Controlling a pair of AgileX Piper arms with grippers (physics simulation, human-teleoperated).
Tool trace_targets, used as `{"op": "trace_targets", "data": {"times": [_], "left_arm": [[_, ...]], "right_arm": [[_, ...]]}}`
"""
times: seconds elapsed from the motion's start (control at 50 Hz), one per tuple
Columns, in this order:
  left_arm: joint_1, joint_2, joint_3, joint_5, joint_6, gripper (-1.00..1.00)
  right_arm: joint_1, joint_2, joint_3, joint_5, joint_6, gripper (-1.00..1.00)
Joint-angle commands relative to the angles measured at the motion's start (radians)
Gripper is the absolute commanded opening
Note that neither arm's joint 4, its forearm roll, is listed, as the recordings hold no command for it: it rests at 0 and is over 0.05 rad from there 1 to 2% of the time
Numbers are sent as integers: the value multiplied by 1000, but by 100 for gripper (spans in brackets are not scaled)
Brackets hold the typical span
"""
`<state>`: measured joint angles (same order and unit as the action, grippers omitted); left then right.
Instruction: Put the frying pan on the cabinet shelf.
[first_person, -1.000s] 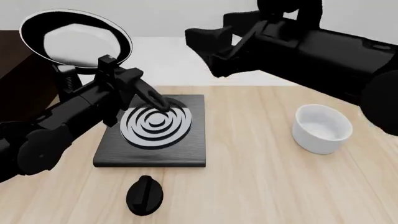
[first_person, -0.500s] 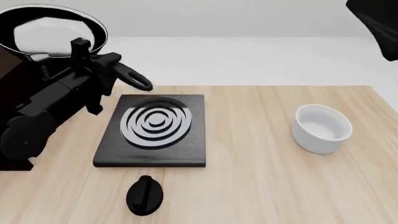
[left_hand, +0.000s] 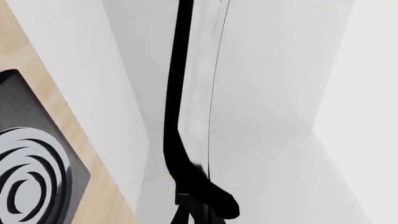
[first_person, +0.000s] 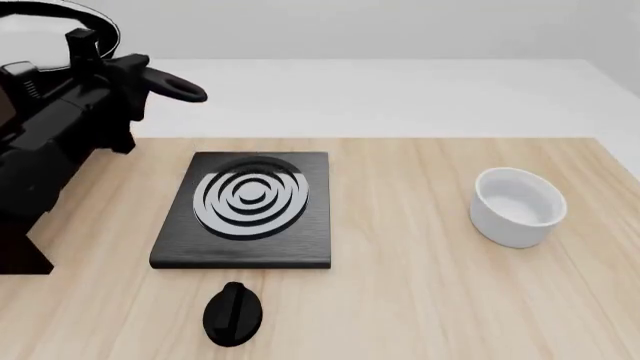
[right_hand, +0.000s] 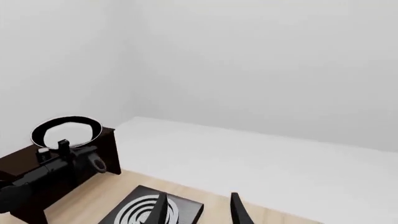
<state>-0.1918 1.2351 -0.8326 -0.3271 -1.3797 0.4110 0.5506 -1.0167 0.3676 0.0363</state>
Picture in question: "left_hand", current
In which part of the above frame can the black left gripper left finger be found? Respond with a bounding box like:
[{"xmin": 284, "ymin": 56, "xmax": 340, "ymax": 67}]
[{"xmin": 169, "ymin": 186, "xmax": 191, "ymax": 224}]

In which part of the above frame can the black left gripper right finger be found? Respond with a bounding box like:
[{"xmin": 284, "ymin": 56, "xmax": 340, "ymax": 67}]
[{"xmin": 188, "ymin": 162, "xmax": 241, "ymax": 224}]

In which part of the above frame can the flat black stove plate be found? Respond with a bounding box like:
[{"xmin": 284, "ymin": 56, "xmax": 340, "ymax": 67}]
[{"xmin": 0, "ymin": 68, "xmax": 91, "ymax": 224}]

